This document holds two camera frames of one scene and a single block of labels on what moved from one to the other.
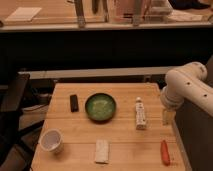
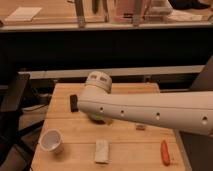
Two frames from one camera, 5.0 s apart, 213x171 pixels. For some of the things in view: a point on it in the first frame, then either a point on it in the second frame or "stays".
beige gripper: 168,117 → 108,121
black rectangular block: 74,105 stays
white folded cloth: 102,151 stays
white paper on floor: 24,14 stays
